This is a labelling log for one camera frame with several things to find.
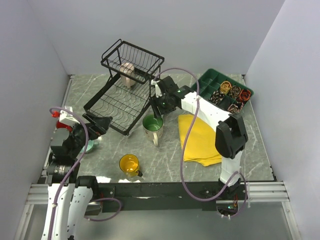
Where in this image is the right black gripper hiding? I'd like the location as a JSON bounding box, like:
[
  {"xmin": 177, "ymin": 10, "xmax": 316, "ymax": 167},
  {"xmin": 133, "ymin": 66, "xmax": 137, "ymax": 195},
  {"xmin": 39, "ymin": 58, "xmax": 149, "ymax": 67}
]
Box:
[{"xmin": 148, "ymin": 93, "xmax": 176, "ymax": 120}]

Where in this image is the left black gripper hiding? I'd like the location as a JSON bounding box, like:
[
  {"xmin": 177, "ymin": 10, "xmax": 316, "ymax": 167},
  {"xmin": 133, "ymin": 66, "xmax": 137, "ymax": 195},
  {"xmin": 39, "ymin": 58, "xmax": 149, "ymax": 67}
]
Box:
[{"xmin": 68, "ymin": 112, "xmax": 112, "ymax": 157}]

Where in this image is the white mug green interior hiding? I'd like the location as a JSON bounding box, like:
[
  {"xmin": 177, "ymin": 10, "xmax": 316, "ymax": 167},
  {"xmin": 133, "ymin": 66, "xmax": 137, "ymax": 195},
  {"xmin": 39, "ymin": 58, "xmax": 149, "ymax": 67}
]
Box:
[{"xmin": 142, "ymin": 114, "xmax": 164, "ymax": 147}]

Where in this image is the pink mug lilac interior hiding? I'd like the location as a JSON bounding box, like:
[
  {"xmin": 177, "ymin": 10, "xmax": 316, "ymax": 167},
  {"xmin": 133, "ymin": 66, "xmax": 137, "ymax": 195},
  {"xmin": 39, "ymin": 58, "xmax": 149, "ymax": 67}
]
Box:
[{"xmin": 119, "ymin": 62, "xmax": 136, "ymax": 89}]

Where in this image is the yellow enamel mug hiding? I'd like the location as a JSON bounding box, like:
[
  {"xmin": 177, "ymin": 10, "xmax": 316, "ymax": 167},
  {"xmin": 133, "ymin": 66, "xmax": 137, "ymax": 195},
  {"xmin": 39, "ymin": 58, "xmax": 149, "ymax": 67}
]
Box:
[{"xmin": 119, "ymin": 154, "xmax": 143, "ymax": 178}]

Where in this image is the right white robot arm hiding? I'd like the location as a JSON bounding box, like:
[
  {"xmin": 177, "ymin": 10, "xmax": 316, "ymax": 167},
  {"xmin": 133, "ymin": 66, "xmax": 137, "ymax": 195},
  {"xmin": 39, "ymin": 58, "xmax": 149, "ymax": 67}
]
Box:
[{"xmin": 150, "ymin": 76, "xmax": 248, "ymax": 199}]

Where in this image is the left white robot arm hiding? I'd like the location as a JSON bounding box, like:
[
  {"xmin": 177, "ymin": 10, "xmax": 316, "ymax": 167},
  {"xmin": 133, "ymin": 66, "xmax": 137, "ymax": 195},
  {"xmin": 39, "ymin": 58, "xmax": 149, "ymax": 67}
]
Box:
[{"xmin": 41, "ymin": 108, "xmax": 113, "ymax": 240}]

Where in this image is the small teal cup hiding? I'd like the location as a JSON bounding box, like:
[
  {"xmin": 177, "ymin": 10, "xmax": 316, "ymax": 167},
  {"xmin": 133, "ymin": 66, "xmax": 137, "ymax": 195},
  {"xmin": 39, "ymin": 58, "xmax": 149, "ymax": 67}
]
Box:
[{"xmin": 85, "ymin": 140, "xmax": 99, "ymax": 154}]

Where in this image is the red cup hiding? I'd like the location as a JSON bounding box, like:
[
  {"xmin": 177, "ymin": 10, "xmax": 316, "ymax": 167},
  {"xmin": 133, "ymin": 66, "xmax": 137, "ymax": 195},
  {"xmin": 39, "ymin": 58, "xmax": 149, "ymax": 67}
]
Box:
[{"xmin": 56, "ymin": 121, "xmax": 73, "ymax": 132}]

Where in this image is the yellow folded cloth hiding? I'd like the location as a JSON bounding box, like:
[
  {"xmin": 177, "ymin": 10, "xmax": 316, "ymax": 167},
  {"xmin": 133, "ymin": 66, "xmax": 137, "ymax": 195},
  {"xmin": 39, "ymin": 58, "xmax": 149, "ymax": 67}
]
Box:
[{"xmin": 183, "ymin": 118, "xmax": 222, "ymax": 167}]

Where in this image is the dark patterned rolled item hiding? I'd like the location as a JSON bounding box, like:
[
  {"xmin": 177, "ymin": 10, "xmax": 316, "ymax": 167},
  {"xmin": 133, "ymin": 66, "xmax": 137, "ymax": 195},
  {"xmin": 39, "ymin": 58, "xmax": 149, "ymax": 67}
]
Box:
[{"xmin": 209, "ymin": 90, "xmax": 225, "ymax": 106}]

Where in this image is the green compartment tray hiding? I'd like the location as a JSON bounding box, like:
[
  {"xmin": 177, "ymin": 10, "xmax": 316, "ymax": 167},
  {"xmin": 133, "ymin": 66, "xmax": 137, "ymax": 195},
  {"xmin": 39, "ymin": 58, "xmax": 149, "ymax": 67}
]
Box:
[{"xmin": 198, "ymin": 68, "xmax": 254, "ymax": 114}]

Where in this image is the yellow-brown rolled item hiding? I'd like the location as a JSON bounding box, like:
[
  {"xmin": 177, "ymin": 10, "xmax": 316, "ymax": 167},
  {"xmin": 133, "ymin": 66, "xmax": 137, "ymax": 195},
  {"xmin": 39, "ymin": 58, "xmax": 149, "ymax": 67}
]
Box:
[{"xmin": 219, "ymin": 80, "xmax": 232, "ymax": 95}]

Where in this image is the pink-brown rolled item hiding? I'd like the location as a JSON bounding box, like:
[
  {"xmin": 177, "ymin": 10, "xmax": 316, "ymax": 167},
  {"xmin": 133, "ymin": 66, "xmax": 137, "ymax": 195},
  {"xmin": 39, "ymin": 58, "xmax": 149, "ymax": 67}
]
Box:
[{"xmin": 227, "ymin": 103, "xmax": 244, "ymax": 114}]

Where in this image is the black front base beam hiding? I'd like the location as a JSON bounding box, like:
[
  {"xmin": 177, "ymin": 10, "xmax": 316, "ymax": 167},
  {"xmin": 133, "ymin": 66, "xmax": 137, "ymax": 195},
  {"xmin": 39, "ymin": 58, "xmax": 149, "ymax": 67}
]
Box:
[{"xmin": 92, "ymin": 182, "xmax": 246, "ymax": 213}]

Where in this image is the brown patterned rolled item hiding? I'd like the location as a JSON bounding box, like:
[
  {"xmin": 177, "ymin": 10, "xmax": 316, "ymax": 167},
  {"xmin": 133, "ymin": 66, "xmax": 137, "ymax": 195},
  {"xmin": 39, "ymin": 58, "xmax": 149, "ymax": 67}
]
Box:
[{"xmin": 228, "ymin": 85, "xmax": 242, "ymax": 100}]

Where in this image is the orange rolled item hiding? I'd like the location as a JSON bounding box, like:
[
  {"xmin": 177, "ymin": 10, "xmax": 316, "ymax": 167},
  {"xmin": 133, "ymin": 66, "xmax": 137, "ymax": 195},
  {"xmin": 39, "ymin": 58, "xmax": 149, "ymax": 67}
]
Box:
[{"xmin": 238, "ymin": 89, "xmax": 252, "ymax": 103}]

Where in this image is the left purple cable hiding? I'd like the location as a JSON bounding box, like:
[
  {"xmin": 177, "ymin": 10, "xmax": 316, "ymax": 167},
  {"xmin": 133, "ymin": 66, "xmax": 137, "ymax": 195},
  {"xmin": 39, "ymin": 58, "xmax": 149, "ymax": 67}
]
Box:
[{"xmin": 47, "ymin": 106, "xmax": 123, "ymax": 240}]

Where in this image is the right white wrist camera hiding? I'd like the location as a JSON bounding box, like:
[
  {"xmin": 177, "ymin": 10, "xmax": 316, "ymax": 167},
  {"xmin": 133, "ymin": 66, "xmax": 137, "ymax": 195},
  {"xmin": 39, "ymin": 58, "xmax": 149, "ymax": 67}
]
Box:
[{"xmin": 150, "ymin": 79, "xmax": 163, "ymax": 98}]

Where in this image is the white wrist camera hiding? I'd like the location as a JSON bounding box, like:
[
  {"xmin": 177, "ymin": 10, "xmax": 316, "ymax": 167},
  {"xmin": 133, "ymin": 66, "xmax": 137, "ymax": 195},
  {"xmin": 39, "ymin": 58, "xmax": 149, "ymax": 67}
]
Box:
[
  {"xmin": 49, "ymin": 105, "xmax": 80, "ymax": 127},
  {"xmin": 150, "ymin": 79, "xmax": 163, "ymax": 98}
]

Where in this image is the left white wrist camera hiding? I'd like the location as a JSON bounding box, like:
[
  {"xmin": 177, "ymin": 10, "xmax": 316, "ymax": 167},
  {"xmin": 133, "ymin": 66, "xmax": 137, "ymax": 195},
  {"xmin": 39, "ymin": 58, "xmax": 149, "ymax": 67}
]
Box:
[{"xmin": 49, "ymin": 105, "xmax": 80, "ymax": 127}]

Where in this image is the black wire dish rack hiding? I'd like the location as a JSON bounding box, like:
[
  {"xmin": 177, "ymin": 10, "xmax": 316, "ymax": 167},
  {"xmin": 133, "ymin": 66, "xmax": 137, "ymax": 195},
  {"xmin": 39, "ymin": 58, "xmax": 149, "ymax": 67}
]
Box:
[{"xmin": 83, "ymin": 39, "xmax": 165, "ymax": 135}]

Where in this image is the aluminium frame rail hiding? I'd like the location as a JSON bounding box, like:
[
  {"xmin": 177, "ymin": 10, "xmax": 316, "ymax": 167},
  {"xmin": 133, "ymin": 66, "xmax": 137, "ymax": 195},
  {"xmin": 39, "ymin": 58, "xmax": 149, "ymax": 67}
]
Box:
[{"xmin": 25, "ymin": 181, "xmax": 290, "ymax": 205}]

